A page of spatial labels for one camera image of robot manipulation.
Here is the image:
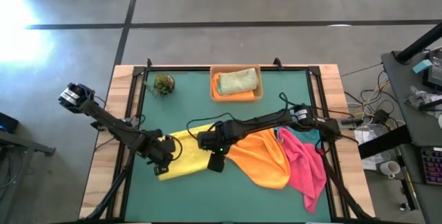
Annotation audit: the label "yellow microfiber towel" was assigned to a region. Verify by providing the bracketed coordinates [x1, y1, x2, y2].
[157, 123, 215, 183]

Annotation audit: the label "orange microfiber towel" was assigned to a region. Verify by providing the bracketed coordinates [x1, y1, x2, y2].
[212, 72, 256, 100]
[226, 128, 291, 190]

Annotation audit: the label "pale grey-green microfiber towel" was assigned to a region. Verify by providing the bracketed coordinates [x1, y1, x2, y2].
[218, 67, 260, 96]

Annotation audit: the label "pink microfiber towel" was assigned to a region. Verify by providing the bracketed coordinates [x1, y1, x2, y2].
[278, 127, 328, 214]

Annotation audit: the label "teal microfiber towel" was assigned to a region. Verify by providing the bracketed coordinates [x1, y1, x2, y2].
[274, 125, 322, 145]

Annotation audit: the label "small potted plant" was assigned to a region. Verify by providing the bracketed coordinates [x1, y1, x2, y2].
[143, 73, 176, 97]

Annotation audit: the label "green table mat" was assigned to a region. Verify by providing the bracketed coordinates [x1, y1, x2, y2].
[124, 70, 333, 223]

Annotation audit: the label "black stand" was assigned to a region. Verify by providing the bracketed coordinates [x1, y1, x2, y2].
[0, 130, 56, 224]

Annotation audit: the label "white papers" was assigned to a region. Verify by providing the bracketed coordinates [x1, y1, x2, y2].
[352, 123, 385, 171]

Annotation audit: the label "black box with blue light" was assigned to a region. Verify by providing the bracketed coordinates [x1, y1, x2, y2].
[0, 112, 20, 134]

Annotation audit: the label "black desk bar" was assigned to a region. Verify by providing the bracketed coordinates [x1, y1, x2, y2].
[357, 124, 412, 160]

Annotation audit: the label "black power adapter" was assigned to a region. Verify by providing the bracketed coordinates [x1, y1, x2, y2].
[374, 109, 392, 125]

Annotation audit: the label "white mug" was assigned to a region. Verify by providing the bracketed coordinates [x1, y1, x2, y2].
[379, 160, 401, 178]

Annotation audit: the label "dark grey desk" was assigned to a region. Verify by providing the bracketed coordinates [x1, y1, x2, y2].
[381, 49, 442, 224]

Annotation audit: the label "crumpled clear plastic bag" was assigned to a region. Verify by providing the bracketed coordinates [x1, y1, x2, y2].
[403, 85, 442, 111]

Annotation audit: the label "keyboard with coloured keys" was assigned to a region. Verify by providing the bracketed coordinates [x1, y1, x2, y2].
[419, 146, 442, 187]

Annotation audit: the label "black pole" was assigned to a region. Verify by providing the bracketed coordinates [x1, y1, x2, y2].
[394, 21, 442, 64]

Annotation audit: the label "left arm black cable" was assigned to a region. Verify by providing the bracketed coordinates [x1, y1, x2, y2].
[167, 134, 183, 162]

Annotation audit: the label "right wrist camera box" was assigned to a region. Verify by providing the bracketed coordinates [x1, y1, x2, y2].
[206, 152, 228, 174]

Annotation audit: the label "black metal table frame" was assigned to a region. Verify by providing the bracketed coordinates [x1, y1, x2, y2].
[79, 57, 378, 224]

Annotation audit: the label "yellow floor cable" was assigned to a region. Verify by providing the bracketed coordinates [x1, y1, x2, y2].
[357, 80, 392, 109]

